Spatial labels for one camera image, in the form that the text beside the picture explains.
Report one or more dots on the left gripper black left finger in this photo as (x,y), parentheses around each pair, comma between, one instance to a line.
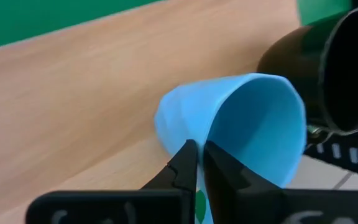
(179,177)

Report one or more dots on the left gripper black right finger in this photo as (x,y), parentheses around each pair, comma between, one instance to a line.
(225,177)

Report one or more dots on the light blue mug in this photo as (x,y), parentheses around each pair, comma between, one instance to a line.
(253,124)

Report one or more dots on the black mug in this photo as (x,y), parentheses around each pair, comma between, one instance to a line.
(291,62)

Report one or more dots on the green table mat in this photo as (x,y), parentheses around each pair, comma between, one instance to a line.
(26,18)

